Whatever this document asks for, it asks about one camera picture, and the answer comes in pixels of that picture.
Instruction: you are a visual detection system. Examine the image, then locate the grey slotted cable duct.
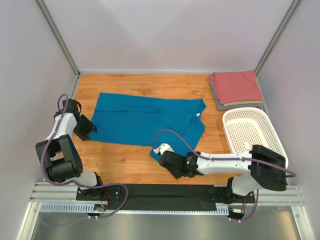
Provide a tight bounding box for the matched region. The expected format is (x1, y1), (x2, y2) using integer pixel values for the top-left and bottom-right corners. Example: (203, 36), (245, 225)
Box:
(39, 202), (246, 215)

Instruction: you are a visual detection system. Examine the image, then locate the left aluminium frame post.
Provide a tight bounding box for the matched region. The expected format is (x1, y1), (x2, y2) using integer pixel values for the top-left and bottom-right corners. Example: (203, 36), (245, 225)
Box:
(34, 0), (80, 77)

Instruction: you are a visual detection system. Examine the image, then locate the white perforated basket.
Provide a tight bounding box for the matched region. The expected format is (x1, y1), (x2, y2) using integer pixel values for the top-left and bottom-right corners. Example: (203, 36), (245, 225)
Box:
(222, 107), (289, 168)

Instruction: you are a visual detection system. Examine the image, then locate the blue t shirt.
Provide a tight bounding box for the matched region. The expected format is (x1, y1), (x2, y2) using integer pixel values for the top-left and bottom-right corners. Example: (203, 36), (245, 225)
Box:
(89, 93), (206, 156)

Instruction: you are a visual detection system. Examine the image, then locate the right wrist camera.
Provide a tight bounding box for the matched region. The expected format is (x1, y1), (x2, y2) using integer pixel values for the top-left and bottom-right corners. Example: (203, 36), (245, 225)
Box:
(153, 143), (175, 156)

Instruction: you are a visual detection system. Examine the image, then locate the aluminium frame post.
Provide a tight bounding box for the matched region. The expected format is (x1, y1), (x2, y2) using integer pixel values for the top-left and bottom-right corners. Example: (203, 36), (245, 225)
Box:
(254, 0), (303, 76)
(34, 0), (80, 77)

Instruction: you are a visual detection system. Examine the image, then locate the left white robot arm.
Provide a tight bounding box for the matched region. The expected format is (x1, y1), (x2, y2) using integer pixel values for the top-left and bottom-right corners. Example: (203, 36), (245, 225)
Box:
(35, 98), (104, 201)

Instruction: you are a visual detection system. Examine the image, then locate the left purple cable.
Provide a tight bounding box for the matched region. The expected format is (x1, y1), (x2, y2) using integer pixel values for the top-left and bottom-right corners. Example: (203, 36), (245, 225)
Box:
(39, 93), (130, 227)

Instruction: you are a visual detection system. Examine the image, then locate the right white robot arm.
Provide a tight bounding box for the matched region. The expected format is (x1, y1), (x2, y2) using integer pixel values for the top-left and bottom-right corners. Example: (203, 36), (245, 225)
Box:
(153, 143), (287, 202)

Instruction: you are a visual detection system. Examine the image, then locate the right aluminium frame post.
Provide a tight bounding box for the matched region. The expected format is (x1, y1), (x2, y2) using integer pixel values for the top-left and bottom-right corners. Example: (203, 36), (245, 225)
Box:
(254, 0), (303, 76)

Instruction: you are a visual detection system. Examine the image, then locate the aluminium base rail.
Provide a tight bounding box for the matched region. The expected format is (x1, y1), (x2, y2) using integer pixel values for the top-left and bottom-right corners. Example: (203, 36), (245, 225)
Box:
(30, 182), (304, 206)

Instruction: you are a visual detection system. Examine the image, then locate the purple cable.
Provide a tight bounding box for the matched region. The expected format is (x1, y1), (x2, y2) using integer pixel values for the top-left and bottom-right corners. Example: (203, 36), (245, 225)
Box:
(39, 93), (130, 227)
(153, 128), (297, 223)

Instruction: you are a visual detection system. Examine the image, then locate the folded red t shirt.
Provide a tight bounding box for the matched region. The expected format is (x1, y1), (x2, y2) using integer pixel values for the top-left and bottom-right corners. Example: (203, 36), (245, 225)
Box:
(209, 70), (263, 106)

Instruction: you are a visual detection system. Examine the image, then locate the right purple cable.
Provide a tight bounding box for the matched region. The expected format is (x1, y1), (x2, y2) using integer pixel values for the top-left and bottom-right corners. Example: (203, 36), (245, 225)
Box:
(153, 128), (297, 223)

